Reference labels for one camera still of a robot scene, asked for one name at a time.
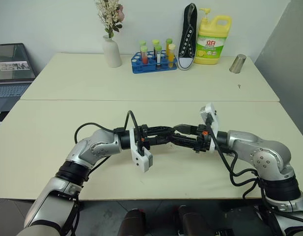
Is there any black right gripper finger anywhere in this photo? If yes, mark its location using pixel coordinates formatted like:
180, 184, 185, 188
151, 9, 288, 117
173, 124, 198, 135
170, 134, 198, 149

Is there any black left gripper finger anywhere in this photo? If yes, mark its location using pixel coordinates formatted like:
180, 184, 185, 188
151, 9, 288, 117
149, 134, 176, 147
146, 125, 175, 136

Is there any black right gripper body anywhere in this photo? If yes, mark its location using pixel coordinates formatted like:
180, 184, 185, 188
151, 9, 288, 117
193, 123, 212, 154

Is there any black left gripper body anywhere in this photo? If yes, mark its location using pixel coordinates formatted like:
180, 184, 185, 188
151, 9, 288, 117
135, 124, 152, 150

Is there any blue test tube rack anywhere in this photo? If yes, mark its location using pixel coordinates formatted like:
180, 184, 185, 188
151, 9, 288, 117
130, 50, 179, 75

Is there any green-capped tube white label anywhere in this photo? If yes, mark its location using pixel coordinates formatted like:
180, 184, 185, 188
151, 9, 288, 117
154, 45, 163, 68

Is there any yellow-capped tube yellow liquid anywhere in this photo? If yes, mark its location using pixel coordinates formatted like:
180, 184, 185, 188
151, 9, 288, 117
167, 44, 177, 69

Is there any green-capped tube orange liquid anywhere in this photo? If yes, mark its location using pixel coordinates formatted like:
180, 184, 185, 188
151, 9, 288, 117
140, 45, 149, 65

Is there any dark rounded shape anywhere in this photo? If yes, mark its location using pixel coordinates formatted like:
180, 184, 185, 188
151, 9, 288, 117
117, 208, 147, 236
174, 205, 209, 236

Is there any green-capped tube yellow liquid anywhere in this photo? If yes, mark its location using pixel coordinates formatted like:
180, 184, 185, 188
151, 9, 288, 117
165, 38, 173, 57

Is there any steel cup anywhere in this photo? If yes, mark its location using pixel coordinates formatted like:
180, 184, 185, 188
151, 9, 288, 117
229, 54, 248, 74

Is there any white ceramic vase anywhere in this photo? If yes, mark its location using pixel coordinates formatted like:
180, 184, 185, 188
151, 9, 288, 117
102, 34, 123, 68

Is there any black canvas sneaker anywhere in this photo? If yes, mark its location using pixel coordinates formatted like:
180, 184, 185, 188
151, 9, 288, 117
177, 2, 199, 71

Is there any yellow dish soap bottle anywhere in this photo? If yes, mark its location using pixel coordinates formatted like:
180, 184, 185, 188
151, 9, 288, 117
193, 7, 233, 66

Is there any dried flower bouquet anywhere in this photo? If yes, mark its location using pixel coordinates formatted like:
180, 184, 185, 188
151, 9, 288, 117
94, 0, 125, 39

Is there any grey laptop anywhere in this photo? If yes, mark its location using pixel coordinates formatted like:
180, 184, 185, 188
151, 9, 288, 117
0, 43, 37, 114

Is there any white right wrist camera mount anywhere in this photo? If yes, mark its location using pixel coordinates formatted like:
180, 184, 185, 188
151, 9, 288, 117
199, 102, 220, 151

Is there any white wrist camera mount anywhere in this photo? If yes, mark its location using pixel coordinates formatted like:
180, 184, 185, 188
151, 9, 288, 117
129, 127, 155, 173
199, 102, 220, 151

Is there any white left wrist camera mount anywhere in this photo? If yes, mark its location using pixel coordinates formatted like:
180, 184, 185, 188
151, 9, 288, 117
129, 127, 155, 173

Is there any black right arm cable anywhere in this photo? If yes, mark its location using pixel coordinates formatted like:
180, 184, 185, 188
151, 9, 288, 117
205, 117, 265, 200

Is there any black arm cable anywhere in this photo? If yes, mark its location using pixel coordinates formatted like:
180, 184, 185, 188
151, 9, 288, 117
205, 117, 265, 200
74, 110, 143, 178

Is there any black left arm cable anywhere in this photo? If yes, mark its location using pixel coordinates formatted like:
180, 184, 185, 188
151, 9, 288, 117
74, 110, 143, 178

